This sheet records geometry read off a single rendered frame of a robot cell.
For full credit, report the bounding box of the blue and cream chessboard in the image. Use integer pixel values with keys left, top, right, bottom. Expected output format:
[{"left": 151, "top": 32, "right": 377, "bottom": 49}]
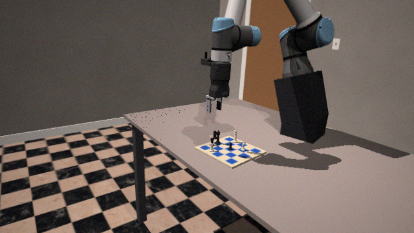
[{"left": 195, "top": 136, "right": 266, "bottom": 168}]

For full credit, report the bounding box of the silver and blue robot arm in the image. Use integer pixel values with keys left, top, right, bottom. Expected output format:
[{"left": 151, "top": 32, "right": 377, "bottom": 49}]
[{"left": 212, "top": 0, "right": 334, "bottom": 78}]

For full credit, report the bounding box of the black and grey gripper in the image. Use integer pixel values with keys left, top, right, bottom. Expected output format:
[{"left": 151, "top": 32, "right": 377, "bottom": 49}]
[{"left": 201, "top": 50, "right": 232, "bottom": 113}]

